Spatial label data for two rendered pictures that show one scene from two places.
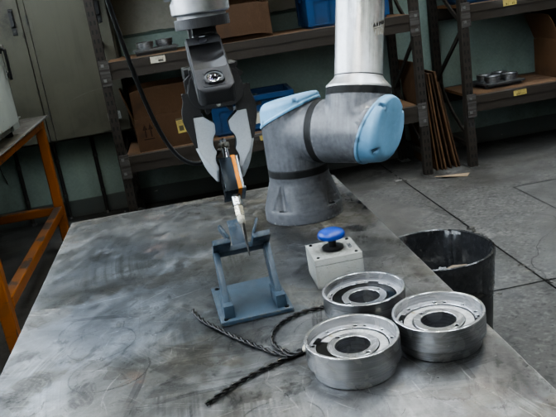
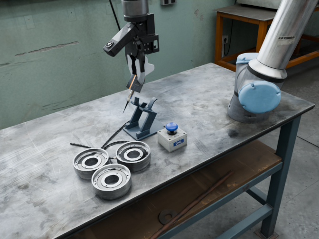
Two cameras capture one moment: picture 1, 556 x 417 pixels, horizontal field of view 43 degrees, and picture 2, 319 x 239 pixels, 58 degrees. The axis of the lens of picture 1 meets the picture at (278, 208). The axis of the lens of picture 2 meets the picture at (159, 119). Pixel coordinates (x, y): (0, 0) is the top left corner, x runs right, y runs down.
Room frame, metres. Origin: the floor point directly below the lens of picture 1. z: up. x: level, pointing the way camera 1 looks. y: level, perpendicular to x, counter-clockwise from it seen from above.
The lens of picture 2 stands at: (0.60, -0.75, 1.38)
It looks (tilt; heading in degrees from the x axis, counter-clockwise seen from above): 32 degrees down; 65
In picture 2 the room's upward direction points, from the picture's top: 4 degrees counter-clockwise
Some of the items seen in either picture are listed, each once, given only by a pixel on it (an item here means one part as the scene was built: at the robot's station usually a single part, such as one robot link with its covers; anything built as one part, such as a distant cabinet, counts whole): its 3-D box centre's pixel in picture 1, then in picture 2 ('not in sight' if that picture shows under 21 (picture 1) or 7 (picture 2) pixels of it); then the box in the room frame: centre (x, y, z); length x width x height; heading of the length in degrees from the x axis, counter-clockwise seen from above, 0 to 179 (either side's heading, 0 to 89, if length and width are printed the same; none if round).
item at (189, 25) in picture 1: (208, 64); (140, 34); (0.94, 0.06, 1.14); 0.09 x 0.08 x 0.12; 9
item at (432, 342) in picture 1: (438, 326); (112, 181); (0.73, -0.16, 0.82); 0.10 x 0.10 x 0.04
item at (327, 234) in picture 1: (332, 245); (172, 131); (0.97, -0.07, 0.85); 0.04 x 0.04 x 0.05
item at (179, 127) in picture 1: (164, 112); not in sight; (4.35, 0.60, 0.64); 0.49 x 0.40 x 0.37; 101
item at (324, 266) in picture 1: (333, 260); (173, 136); (0.97, -0.07, 0.82); 0.08 x 0.07 x 0.05; 6
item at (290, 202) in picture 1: (301, 189); (249, 101); (1.31, -0.05, 0.85); 0.15 x 0.15 x 0.10
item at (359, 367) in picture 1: (353, 351); (91, 163); (0.70, -0.06, 0.82); 0.10 x 0.10 x 0.04
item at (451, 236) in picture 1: (442, 313); not in sight; (1.95, -0.45, 0.21); 0.34 x 0.34 x 0.43
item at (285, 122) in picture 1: (295, 129); (253, 72); (1.30, -0.06, 0.97); 0.13 x 0.12 x 0.14; 54
